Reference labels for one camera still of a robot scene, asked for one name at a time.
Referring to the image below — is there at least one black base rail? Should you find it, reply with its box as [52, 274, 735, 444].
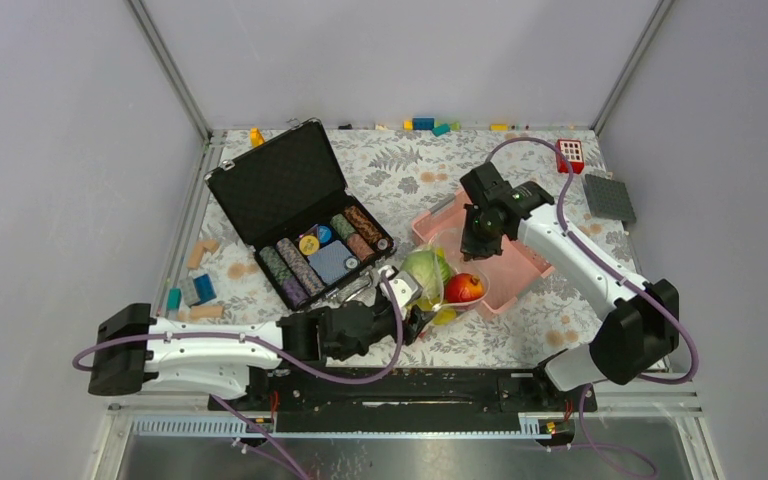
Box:
[207, 367, 597, 435]

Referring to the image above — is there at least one blue brick by case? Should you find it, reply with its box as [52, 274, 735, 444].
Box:
[192, 274, 217, 306]

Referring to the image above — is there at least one grey lego baseplate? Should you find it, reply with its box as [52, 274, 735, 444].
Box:
[583, 174, 637, 224]

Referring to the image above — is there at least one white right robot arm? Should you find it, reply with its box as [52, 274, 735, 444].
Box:
[460, 163, 680, 412]

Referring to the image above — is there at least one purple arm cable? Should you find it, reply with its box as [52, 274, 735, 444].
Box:
[486, 136, 701, 387]
[71, 274, 406, 387]

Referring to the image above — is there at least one orange toy piece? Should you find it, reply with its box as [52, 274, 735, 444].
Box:
[249, 128, 265, 148]

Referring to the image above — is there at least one yellow dealer chip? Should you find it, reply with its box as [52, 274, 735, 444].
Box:
[298, 234, 321, 256]

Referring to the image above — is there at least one teal block at edge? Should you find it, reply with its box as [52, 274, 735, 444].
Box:
[165, 287, 182, 312]

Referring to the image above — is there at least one red toy pomegranate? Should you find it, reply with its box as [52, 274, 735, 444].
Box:
[444, 273, 486, 303]

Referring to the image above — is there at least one yellow toy star fruit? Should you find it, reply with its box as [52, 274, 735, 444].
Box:
[431, 305, 459, 326]

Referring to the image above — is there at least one pink chip row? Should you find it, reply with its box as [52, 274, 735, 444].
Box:
[345, 233, 375, 262]

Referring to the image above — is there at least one teal toy brick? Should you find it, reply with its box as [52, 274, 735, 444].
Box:
[431, 123, 451, 137]

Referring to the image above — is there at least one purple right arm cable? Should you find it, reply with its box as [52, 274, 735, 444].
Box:
[486, 136, 701, 387]

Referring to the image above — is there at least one tan wooden block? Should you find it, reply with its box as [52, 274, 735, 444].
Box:
[189, 305, 224, 320]
[185, 239, 220, 270]

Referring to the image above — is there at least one clear zip top bag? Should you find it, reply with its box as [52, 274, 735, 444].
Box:
[400, 228, 490, 326]

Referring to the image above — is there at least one green toy cabbage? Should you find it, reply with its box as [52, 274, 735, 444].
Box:
[400, 249, 454, 300]

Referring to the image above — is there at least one purple green chip row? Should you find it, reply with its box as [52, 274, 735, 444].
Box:
[260, 247, 308, 309]

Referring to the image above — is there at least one pink perforated plastic basket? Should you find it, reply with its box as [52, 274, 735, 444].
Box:
[411, 189, 553, 319]

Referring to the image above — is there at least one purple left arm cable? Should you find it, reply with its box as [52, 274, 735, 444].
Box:
[71, 274, 406, 387]

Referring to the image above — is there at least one orange black chip row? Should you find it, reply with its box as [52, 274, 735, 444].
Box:
[342, 205, 384, 247]

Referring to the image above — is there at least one blue toy brick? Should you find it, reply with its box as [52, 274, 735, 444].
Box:
[411, 117, 436, 131]

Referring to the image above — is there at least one blue small blind chip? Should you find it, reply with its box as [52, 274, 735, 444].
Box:
[316, 225, 333, 245]

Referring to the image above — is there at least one blue playing card deck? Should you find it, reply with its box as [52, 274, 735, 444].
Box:
[307, 241, 359, 285]

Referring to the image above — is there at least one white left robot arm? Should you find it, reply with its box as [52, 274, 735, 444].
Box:
[73, 293, 430, 411]

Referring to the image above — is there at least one black poker chip case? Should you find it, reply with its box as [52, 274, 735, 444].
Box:
[205, 119, 394, 311]

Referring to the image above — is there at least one red block with holes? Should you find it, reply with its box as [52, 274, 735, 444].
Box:
[556, 138, 586, 174]

